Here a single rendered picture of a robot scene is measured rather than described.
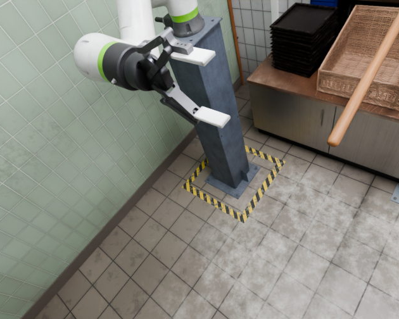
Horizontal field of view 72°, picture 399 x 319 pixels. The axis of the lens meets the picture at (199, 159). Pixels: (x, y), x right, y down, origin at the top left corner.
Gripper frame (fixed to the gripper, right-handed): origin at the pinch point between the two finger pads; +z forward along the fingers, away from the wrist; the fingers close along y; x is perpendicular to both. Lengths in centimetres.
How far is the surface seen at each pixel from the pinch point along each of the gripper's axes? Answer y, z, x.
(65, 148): 68, -118, 11
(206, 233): 149, -52, -8
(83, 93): 50, -118, -17
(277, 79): 91, -50, -107
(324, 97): 91, -16, -101
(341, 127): 28.6, 14.3, -26.3
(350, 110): 28.5, 14.1, -32.9
